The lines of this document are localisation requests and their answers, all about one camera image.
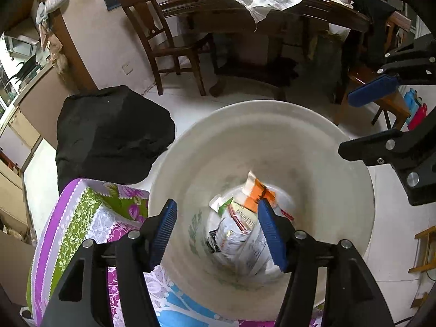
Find dark green sack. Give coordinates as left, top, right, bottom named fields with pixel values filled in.
left=308, top=31, right=351, bottom=99

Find black wok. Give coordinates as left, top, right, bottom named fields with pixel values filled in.
left=10, top=54, right=43, bottom=82

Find dark wooden table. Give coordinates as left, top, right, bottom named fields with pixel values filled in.
left=158, top=0, right=372, bottom=101

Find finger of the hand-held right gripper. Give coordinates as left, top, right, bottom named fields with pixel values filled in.
left=338, top=109, right=436, bottom=207
left=347, top=37, right=436, bottom=108

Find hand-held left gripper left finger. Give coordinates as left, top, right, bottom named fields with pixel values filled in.
left=40, top=198, right=178, bottom=327

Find white printed packet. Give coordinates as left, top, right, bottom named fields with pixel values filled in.
left=206, top=208, right=283, bottom=278

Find blue plastic container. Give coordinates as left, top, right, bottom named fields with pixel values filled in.
left=403, top=88, right=423, bottom=118

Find white plastic bucket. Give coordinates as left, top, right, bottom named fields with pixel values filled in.
left=148, top=100, right=375, bottom=321

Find black garment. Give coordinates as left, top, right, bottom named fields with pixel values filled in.
left=349, top=0, right=397, bottom=70

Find red plastic container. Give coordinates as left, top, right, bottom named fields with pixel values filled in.
left=407, top=103, right=428, bottom=131

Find range hood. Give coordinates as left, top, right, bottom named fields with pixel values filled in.
left=3, top=32, right=40, bottom=58

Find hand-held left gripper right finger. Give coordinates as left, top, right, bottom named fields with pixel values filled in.
left=257, top=199, right=396, bottom=327

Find kitchen counter cabinets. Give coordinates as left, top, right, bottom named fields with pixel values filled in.
left=0, top=59, right=72, bottom=232

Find small wooden stool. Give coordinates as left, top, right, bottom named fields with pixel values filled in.
left=408, top=225, right=436, bottom=309

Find wooden chair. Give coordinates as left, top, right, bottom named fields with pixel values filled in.
left=332, top=10, right=413, bottom=130
left=117, top=0, right=208, bottom=96

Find hanging white plastic bag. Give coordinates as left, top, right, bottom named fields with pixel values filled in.
left=36, top=0, right=70, bottom=24

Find striped floral tablecloth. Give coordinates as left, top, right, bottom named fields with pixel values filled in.
left=26, top=177, right=324, bottom=327

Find hanging beige bag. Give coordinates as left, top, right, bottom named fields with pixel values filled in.
left=48, top=34, right=69, bottom=75

